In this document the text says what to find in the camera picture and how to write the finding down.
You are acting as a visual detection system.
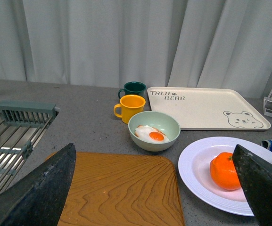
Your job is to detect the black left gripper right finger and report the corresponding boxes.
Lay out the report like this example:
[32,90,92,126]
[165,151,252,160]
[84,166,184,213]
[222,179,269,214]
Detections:
[232,145,272,226]

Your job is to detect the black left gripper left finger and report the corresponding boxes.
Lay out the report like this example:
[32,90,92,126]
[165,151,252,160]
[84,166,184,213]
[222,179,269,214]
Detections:
[0,143,76,226]

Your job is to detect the orange mandarin fruit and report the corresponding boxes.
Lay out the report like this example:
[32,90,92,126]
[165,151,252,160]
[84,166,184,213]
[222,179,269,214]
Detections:
[209,152,241,191]

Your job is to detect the white round plate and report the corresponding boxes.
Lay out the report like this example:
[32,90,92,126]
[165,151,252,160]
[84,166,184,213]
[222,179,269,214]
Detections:
[178,137,272,217]

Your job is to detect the wooden cutting board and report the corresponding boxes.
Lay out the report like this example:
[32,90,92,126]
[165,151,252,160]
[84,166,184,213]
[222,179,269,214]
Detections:
[58,152,185,226]

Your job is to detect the sink drying rack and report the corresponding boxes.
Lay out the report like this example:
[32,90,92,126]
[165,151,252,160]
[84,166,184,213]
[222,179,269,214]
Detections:
[0,100,58,193]

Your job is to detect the beige bear tray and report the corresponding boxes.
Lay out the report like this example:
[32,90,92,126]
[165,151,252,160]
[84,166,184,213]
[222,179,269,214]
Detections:
[147,87,271,131]

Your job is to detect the light green bowl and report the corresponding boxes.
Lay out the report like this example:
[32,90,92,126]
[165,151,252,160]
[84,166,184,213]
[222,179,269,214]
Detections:
[128,111,181,152]

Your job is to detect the fake fried egg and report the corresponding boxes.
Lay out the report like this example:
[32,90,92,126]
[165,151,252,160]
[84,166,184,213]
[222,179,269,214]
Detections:
[134,125,170,143]

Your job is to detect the yellow mug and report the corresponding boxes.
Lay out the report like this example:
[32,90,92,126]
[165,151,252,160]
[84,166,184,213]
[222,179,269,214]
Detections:
[113,95,146,124]

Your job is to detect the grey curtain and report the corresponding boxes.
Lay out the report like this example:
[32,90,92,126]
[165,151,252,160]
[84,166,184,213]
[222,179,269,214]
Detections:
[0,0,272,98]

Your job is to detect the dark green mug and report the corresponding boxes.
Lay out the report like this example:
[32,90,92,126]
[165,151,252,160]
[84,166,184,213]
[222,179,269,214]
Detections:
[118,81,147,99]

